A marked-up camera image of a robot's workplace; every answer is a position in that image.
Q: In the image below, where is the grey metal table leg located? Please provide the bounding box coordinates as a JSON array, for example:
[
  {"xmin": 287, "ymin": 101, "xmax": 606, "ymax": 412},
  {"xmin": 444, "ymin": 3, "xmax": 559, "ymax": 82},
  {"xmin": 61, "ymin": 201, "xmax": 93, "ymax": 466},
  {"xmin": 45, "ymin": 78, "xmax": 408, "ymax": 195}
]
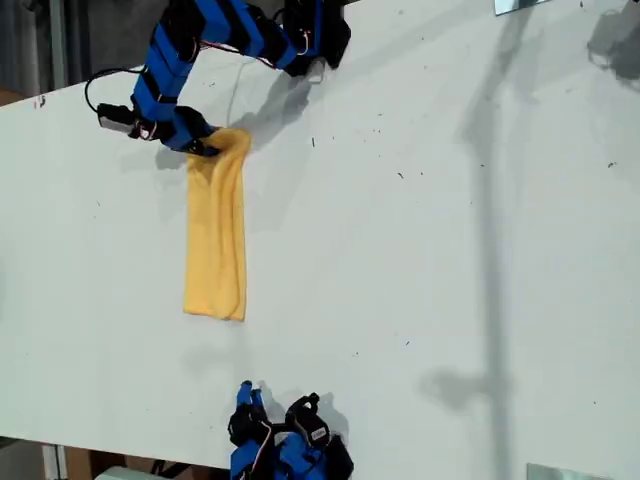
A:
[{"xmin": 41, "ymin": 443, "xmax": 69, "ymax": 480}]

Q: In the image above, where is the wrist black camera cable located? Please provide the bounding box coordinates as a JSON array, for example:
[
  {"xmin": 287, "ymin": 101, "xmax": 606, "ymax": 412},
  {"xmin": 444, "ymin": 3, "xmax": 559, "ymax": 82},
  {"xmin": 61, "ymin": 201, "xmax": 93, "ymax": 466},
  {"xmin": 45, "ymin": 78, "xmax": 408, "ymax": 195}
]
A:
[{"xmin": 83, "ymin": 67, "xmax": 149, "ymax": 114}]

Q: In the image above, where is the grey metal post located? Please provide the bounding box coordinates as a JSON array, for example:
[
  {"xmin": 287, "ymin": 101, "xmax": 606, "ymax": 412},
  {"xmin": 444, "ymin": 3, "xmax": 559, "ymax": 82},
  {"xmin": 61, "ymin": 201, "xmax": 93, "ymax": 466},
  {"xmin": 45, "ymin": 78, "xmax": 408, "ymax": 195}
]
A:
[{"xmin": 48, "ymin": 0, "xmax": 69, "ymax": 94}]

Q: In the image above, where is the white box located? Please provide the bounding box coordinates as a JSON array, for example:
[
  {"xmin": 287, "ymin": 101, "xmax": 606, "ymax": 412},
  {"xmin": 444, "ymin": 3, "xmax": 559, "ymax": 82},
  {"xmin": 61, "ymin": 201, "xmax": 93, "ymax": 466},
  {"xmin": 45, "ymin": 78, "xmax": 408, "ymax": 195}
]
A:
[{"xmin": 99, "ymin": 464, "xmax": 154, "ymax": 480}]

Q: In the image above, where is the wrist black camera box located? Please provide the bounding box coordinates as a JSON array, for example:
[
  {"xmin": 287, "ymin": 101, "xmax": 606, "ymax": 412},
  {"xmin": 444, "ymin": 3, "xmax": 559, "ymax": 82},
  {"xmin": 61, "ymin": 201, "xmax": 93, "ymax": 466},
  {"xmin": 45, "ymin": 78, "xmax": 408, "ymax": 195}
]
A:
[
  {"xmin": 283, "ymin": 392, "xmax": 332, "ymax": 450},
  {"xmin": 96, "ymin": 102, "xmax": 139, "ymax": 135}
]

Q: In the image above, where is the yellow square towel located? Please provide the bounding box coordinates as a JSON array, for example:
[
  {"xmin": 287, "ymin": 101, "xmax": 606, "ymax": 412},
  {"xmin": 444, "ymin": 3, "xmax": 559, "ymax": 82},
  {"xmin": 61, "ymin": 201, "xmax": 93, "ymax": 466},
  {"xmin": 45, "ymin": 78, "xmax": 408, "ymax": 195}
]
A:
[{"xmin": 180, "ymin": 126, "xmax": 254, "ymax": 322}]

